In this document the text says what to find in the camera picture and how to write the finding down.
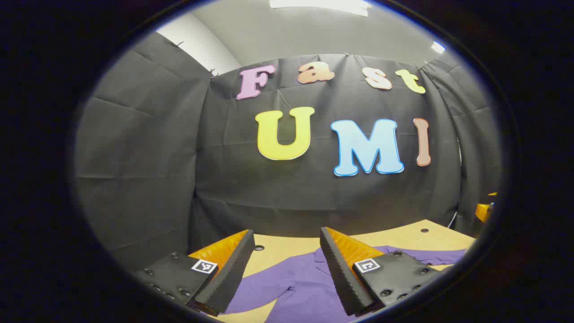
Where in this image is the purple button shirt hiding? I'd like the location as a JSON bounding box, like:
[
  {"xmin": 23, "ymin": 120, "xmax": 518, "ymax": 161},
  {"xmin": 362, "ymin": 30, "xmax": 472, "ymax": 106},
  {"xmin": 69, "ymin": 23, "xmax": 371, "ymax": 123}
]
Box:
[{"xmin": 224, "ymin": 244, "xmax": 467, "ymax": 323}]

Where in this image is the long ceiling light panel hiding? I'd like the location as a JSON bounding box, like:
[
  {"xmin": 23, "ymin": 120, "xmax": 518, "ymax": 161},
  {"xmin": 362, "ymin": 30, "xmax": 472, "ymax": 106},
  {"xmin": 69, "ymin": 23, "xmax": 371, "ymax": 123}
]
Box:
[{"xmin": 269, "ymin": 0, "xmax": 370, "ymax": 17}]

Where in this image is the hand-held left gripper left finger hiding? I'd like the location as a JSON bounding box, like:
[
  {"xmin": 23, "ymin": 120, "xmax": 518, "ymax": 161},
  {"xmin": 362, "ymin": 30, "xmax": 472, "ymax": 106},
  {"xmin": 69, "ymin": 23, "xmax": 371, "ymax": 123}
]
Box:
[{"xmin": 134, "ymin": 229, "xmax": 256, "ymax": 316}]

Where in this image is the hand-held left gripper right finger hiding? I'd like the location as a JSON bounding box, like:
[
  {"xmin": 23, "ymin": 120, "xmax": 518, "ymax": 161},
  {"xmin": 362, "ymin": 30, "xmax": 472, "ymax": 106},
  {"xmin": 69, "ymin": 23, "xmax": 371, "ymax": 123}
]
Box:
[{"xmin": 320, "ymin": 227, "xmax": 443, "ymax": 317}]

